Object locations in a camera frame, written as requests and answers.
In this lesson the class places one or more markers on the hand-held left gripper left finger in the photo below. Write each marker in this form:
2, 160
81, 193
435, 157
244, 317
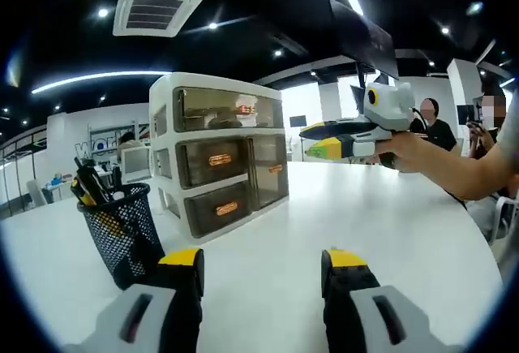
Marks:
178, 296

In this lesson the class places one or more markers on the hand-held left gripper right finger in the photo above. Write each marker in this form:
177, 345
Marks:
348, 300

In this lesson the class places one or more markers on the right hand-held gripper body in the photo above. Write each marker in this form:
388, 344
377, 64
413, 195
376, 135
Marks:
393, 105

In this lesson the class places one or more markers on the white drawer organizer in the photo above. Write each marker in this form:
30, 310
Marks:
219, 146

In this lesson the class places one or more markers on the black desk monitor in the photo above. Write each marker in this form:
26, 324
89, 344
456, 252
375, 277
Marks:
357, 99

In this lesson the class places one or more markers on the white desk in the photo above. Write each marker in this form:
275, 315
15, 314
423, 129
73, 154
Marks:
263, 288

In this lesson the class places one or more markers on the person's right hand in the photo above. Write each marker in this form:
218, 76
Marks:
403, 152

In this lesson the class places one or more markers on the black mesh pen holder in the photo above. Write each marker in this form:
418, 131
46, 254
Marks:
129, 255

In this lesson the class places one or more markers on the hanging black monitor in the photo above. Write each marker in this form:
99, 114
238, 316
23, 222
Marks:
365, 40

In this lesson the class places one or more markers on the white computer monitor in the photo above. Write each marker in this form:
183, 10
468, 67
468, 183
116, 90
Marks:
137, 164

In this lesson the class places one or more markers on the person's legs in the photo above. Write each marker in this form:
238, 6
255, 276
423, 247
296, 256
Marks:
482, 215

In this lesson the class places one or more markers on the grey office chair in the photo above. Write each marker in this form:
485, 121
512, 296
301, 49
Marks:
38, 190

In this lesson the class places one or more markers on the ceiling air conditioner vent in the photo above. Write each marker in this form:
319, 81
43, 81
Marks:
158, 10

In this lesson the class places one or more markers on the small wall screen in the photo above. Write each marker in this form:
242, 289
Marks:
298, 121

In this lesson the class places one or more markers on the wall logo sign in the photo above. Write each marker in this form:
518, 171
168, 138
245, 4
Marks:
87, 146

